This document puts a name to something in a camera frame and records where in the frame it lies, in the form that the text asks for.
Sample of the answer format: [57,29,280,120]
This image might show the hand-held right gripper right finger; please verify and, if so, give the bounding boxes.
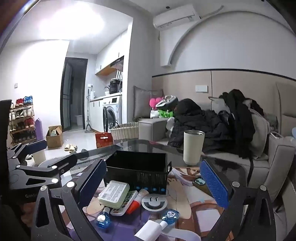
[199,159,277,241]

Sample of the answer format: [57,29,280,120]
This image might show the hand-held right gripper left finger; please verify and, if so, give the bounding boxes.
[31,159,107,241]

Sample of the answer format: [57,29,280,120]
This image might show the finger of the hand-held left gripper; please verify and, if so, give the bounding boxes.
[7,140,48,166]
[9,153,78,186]

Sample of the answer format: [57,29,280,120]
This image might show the white remote control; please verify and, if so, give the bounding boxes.
[110,190,138,216]

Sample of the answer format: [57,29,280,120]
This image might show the black storage basket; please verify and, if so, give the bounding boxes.
[104,150,173,195]

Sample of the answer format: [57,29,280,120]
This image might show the white tube with orange cap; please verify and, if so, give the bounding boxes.
[126,188,149,215]

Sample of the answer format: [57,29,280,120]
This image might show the white cylindrical container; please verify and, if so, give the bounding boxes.
[32,149,47,166]

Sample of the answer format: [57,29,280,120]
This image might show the phone in blue case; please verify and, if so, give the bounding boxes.
[192,177,213,197]

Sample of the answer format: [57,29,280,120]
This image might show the purple rolled mat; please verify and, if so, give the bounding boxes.
[35,118,44,141]

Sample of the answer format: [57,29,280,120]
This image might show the cardboard box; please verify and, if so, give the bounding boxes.
[46,125,64,148]

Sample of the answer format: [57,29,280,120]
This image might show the white rectangular case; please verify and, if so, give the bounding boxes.
[98,180,130,208]

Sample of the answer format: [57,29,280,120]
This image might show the shoe rack with shoes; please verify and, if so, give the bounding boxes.
[9,96,37,145]

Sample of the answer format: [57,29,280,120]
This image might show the red box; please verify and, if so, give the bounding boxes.
[95,132,114,149]

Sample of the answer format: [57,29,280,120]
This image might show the printed desk mat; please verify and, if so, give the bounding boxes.
[83,162,232,241]

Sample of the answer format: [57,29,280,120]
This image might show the white tumbler cup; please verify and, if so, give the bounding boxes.
[183,130,205,166]

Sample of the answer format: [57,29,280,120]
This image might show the small blue bottle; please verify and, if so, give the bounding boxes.
[161,209,180,229]
[96,207,113,230]

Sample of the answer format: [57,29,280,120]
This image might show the white woven basket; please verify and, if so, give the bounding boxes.
[110,123,139,140]

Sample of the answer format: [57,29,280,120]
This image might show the mop on stand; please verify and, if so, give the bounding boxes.
[84,88,94,133]

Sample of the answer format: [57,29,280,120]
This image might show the round white power socket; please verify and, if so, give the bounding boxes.
[142,194,168,212]

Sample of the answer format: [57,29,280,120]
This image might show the black padded jacket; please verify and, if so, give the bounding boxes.
[168,98,229,152]

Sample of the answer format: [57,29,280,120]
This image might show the black door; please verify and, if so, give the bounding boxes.
[60,57,88,132]

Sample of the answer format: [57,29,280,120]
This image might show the white base cabinet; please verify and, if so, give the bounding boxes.
[90,97,104,132]

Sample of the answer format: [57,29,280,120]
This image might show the white washing machine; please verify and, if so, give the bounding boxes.
[102,95,122,133]

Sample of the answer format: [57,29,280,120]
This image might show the grey sofa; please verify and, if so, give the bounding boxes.
[138,82,296,209]

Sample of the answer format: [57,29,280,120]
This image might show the grey garment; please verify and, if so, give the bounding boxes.
[250,109,271,160]

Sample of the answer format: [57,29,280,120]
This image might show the green and white bag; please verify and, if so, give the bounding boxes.
[150,109,174,118]

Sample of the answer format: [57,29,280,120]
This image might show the grey pillow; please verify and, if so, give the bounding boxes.
[133,86,164,121]

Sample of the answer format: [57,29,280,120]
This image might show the black kitchen appliance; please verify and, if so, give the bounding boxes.
[109,80,122,94]

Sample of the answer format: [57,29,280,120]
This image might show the black and white bag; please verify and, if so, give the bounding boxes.
[155,95,179,110]

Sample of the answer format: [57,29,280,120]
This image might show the pink plush toy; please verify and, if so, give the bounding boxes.
[149,97,165,109]

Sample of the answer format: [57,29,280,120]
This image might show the white air conditioner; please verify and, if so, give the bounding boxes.
[153,3,201,31]

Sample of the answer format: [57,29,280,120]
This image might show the white wall cabinets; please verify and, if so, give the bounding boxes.
[95,30,129,76]

